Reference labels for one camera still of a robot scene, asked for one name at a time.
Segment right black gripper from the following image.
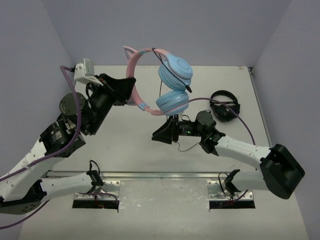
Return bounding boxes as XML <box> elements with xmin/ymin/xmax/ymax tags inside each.
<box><xmin>152</xmin><ymin>113</ymin><xmax>206</xmax><ymax>144</ymax></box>

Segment thin black audio cable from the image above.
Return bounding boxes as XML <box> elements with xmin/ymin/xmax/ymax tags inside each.
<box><xmin>151</xmin><ymin>47</ymin><xmax>201</xmax><ymax>153</ymax></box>

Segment pink and blue cat-ear headphones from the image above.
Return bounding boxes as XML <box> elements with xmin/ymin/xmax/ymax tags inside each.
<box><xmin>123</xmin><ymin>46</ymin><xmax>193</xmax><ymax>117</ymax></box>

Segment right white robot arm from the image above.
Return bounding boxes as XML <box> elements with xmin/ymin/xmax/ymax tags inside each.
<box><xmin>151</xmin><ymin>110</ymin><xmax>305</xmax><ymax>200</ymax></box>

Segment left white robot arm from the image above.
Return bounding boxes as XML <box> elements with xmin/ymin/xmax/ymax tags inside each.
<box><xmin>0</xmin><ymin>73</ymin><xmax>136</xmax><ymax>215</ymax></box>

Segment black wrapped headphones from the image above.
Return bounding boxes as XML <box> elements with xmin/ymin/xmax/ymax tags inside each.
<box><xmin>210</xmin><ymin>90</ymin><xmax>241</xmax><ymax>123</ymax></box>

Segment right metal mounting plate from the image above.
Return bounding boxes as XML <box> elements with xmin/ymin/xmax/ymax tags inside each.
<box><xmin>206</xmin><ymin>179</ymin><xmax>254</xmax><ymax>202</ymax></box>

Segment metal mounting plate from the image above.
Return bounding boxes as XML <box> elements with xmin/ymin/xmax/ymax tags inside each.
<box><xmin>73</xmin><ymin>179</ymin><xmax>121</xmax><ymax>201</ymax></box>
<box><xmin>206</xmin><ymin>179</ymin><xmax>254</xmax><ymax>202</ymax></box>

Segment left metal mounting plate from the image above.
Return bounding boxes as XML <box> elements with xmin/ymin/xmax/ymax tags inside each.
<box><xmin>73</xmin><ymin>179</ymin><xmax>121</xmax><ymax>201</ymax></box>

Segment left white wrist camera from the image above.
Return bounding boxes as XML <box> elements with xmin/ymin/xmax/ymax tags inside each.
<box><xmin>73</xmin><ymin>58</ymin><xmax>97</xmax><ymax>85</ymax></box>

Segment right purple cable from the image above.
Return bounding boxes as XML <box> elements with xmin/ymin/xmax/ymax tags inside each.
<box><xmin>187</xmin><ymin>97</ymin><xmax>256</xmax><ymax>146</ymax></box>

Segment aluminium table edge rail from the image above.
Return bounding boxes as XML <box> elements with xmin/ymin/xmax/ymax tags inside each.
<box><xmin>46</xmin><ymin>170</ymin><xmax>259</xmax><ymax>179</ymax></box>

